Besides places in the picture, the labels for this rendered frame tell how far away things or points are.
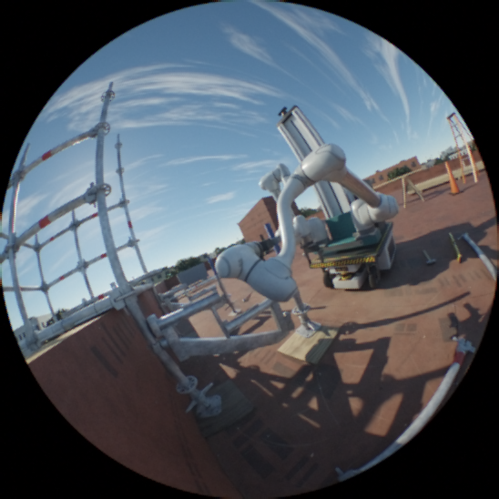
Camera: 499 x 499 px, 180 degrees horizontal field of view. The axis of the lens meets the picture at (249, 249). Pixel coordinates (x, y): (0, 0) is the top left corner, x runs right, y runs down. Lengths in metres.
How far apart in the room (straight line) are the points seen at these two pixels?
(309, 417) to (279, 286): 0.59
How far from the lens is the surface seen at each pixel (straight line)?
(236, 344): 0.81
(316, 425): 0.77
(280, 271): 0.51
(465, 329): 1.04
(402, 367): 0.86
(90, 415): 0.41
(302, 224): 1.20
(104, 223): 0.78
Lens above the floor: 0.72
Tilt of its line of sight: 3 degrees down
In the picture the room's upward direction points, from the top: 24 degrees counter-clockwise
